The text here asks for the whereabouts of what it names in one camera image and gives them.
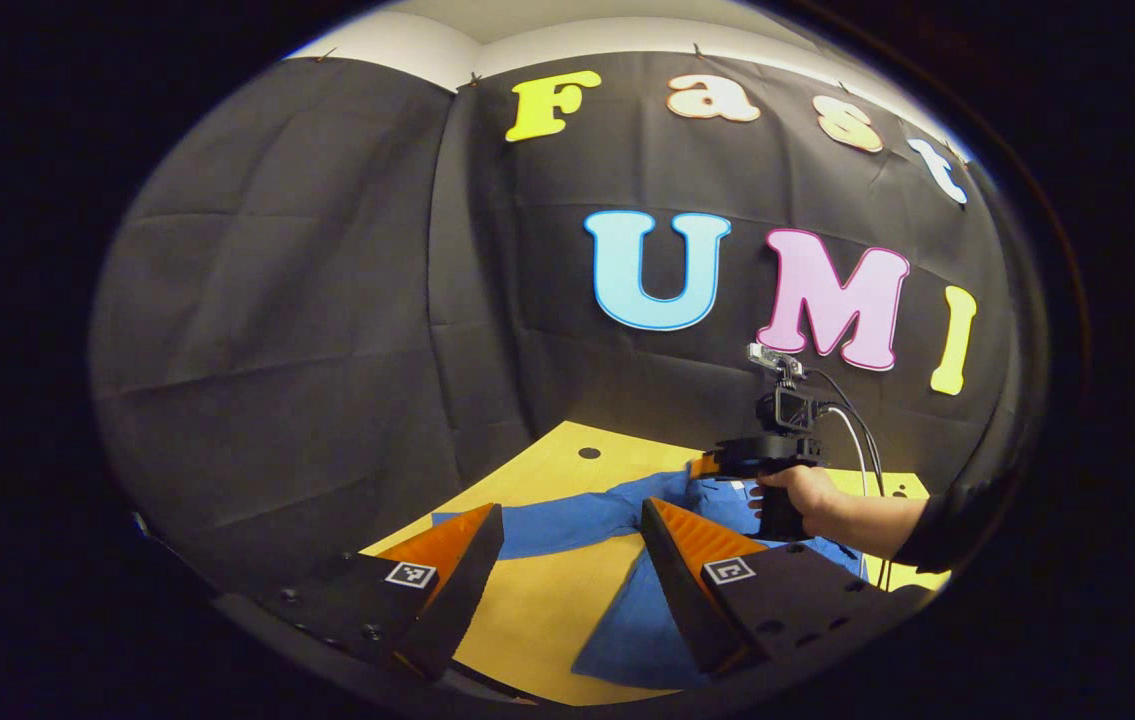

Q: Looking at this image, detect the black cable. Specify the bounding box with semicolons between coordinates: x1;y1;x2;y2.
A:
807;368;894;591

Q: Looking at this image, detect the blue jacket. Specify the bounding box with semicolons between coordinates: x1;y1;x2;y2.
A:
432;468;870;691

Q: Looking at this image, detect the black backdrop cloth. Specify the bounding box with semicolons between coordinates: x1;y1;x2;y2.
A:
92;50;1023;601

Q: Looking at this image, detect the white cable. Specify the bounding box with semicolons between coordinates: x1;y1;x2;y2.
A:
825;404;873;581

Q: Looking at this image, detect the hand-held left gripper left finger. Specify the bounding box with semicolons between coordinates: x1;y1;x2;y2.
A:
272;503;506;682

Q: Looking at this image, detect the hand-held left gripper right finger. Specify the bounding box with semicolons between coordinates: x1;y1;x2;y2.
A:
640;498;894;677

